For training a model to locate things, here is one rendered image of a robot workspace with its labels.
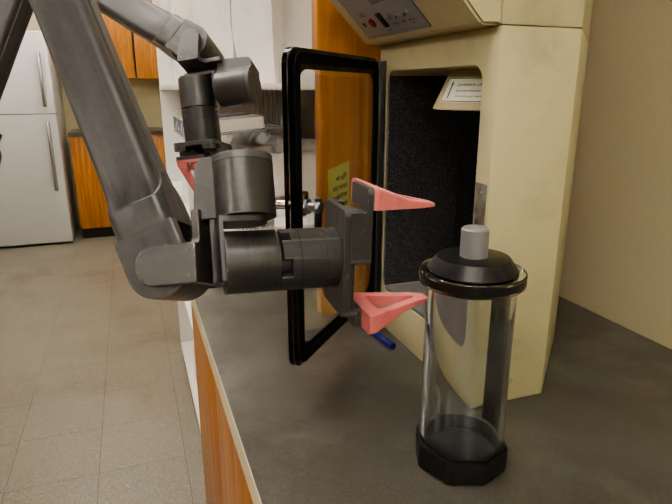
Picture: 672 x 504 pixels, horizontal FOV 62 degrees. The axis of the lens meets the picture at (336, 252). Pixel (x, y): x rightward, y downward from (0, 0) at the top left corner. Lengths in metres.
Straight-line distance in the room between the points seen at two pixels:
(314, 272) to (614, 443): 0.44
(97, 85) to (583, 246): 0.93
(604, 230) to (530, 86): 0.52
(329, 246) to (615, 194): 0.73
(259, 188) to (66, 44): 0.24
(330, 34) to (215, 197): 0.52
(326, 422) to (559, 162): 0.43
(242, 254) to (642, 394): 0.61
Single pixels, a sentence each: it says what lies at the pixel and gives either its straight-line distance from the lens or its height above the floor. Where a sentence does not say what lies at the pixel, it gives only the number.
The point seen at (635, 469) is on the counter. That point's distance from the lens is 0.74.
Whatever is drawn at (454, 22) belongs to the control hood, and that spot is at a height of 1.42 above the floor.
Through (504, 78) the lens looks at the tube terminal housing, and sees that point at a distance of 0.68.
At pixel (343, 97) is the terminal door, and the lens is 0.81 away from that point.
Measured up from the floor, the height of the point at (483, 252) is 1.19.
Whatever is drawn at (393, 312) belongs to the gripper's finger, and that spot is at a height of 1.14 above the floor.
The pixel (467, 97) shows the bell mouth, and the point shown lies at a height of 1.33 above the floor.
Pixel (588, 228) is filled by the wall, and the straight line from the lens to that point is 1.20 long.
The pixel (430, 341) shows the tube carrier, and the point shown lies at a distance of 0.60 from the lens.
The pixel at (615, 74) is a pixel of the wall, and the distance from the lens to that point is 1.16.
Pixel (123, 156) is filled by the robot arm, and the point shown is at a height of 1.28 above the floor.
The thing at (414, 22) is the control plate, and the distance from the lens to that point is 0.77.
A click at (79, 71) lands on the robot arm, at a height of 1.36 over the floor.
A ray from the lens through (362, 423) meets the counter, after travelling 0.74.
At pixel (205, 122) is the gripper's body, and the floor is 1.29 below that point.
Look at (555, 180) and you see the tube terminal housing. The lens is 0.74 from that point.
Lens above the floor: 1.34
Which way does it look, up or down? 16 degrees down
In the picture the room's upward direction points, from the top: straight up
